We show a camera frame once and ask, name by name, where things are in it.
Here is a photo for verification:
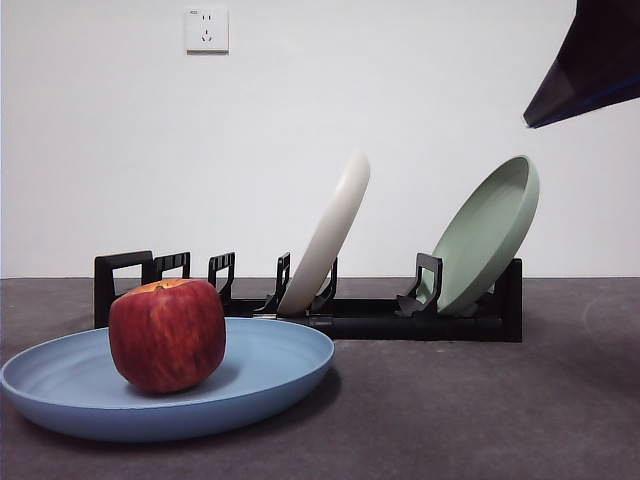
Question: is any blue round plate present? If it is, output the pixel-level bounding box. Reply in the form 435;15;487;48
0;317;336;444

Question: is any white round plate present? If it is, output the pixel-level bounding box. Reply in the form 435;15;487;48
277;149;372;317

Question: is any white wall socket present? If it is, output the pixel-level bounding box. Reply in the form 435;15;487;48
185;6;231;55

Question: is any red apple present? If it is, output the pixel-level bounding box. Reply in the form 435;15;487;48
108;278;228;395

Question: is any black plate rack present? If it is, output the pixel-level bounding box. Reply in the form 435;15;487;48
93;249;524;344

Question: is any green round plate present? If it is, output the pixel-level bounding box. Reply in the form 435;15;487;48
430;154;542;317

